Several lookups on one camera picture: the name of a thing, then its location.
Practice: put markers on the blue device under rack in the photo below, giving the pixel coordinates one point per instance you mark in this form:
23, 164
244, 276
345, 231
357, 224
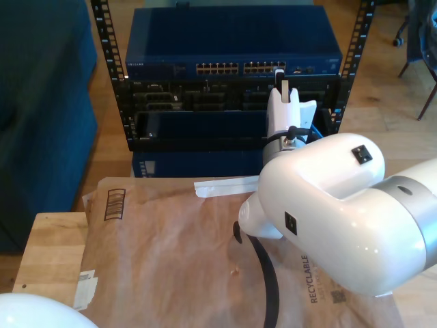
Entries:
205, 164

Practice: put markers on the long white tape strip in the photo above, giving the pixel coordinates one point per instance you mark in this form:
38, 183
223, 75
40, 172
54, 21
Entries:
225, 187

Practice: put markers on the office chair castor base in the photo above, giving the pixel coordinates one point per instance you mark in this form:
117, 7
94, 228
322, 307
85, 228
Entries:
396, 42

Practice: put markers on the chair with draped jacket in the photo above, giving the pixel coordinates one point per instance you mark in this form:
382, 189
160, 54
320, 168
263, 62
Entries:
420, 34

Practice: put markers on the brown paper mailer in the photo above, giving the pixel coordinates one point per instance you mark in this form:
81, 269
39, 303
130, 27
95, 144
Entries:
153, 273

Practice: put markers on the blue sofa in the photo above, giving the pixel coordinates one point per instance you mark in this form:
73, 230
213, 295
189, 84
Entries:
41, 119

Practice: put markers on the white paper label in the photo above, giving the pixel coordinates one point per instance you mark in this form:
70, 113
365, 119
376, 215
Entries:
85, 290

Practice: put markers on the blue network switch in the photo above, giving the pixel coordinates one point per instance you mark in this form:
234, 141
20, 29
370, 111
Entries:
232, 34

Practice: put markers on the black rack frame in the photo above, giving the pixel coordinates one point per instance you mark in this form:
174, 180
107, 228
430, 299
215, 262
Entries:
106, 34

